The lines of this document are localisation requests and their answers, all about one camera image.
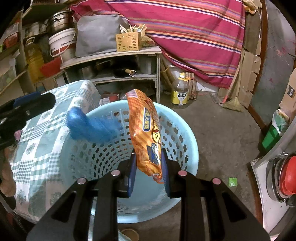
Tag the oil bottle yellow label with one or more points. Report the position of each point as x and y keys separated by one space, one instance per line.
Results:
x=180 y=90

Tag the orange snack bag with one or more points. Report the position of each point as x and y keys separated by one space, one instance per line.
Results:
x=145 y=133

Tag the red plastic basin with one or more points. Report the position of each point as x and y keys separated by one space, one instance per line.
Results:
x=51 y=68

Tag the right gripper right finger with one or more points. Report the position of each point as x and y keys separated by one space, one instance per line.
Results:
x=211 y=201

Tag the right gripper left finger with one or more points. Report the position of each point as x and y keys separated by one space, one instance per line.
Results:
x=69 y=217

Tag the rolling pin wooden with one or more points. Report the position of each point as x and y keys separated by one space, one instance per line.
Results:
x=131 y=73

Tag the straw broom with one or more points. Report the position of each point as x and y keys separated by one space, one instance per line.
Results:
x=233 y=104

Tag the striped magenta cloth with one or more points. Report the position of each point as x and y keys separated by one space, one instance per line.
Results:
x=202 y=37

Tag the red lid on pot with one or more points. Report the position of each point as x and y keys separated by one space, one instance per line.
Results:
x=287 y=177

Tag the wooden curved shelf rack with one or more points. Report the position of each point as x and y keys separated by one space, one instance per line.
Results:
x=19 y=22

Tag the grey low shelf unit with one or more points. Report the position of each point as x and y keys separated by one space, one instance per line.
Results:
x=110 y=67

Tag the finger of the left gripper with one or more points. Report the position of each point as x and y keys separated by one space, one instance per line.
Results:
x=34 y=104

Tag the small green wrapper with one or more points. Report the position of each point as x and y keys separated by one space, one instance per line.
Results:
x=232 y=182

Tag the white plastic bucket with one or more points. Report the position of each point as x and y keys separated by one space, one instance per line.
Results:
x=63 y=45

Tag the yellow oil jug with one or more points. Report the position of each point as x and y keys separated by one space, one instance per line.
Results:
x=34 y=59

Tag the blue plastic wrapper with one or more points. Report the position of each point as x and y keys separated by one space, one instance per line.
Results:
x=94 y=129

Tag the steel cooking pot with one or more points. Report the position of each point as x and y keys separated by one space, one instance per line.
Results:
x=60 y=21

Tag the green plastic bag bin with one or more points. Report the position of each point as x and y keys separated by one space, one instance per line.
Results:
x=279 y=124

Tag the light blue plastic basket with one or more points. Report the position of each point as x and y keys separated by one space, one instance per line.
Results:
x=92 y=161

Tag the green checkered tablecloth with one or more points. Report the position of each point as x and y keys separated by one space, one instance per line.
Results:
x=35 y=163

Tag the yellow utensil holder box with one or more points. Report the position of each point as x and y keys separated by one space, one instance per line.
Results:
x=131 y=41

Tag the grey fabric bag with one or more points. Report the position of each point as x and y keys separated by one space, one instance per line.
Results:
x=97 y=34

